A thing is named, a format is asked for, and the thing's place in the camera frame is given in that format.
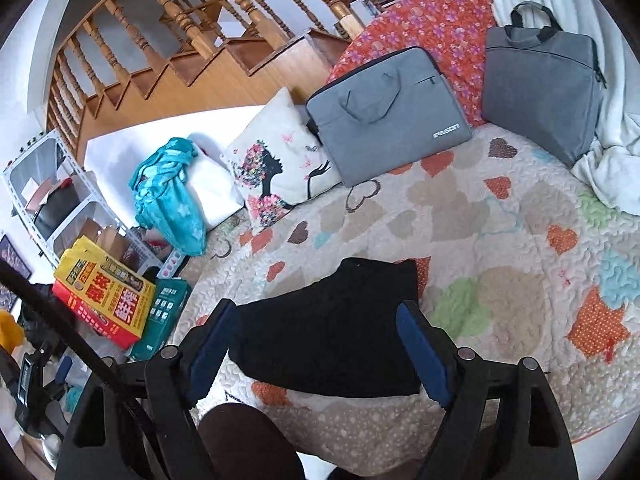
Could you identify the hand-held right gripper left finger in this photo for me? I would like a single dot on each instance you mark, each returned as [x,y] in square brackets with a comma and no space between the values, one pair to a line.
[212,355]

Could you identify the teal cloth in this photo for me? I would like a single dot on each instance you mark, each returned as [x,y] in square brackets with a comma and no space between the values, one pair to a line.
[170,200]

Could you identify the wooden staircase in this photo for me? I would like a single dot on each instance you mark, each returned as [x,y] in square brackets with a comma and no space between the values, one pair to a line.
[280,75]

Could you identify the white power strip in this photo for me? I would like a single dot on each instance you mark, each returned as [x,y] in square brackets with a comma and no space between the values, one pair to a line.
[171,266]

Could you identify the red floral pillow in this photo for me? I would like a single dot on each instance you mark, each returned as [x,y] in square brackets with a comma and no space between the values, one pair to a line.
[425,25]

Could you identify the white blanket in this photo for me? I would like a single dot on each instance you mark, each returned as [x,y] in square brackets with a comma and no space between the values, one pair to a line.
[620,135]

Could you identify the floral silhouette print pillow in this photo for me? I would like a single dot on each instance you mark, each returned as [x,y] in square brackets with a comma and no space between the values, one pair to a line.
[280,135]

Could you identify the white pillow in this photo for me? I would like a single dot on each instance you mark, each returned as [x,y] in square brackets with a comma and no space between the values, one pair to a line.
[215,185]

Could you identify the grey laptop bag white print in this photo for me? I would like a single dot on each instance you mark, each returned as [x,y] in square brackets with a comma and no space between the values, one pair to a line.
[380,130]

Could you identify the white metal shelf rack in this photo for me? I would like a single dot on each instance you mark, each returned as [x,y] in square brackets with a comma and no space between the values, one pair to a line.
[107,210]

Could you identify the wooden stair railing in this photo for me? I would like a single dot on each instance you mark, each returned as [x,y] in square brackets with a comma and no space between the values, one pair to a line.
[177,15]

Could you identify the yellow red box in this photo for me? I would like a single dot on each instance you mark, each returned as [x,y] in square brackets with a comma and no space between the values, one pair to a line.
[100,290]

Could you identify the heart print quilted bedspread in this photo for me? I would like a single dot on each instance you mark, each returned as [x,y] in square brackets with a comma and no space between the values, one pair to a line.
[500,240]

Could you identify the person's left leg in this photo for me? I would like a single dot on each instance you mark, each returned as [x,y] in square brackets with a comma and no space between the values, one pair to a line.
[250,440]

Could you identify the black pants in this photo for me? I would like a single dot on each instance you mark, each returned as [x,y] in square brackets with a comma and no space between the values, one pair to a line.
[325,330]

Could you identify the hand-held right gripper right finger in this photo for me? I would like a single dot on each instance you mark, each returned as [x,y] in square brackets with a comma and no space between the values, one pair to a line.
[425,355]

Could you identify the green box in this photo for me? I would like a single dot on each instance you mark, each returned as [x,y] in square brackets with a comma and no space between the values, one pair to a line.
[167,315]

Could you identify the plain grey laptop bag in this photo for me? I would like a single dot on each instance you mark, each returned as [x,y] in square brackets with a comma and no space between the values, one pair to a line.
[540,85]

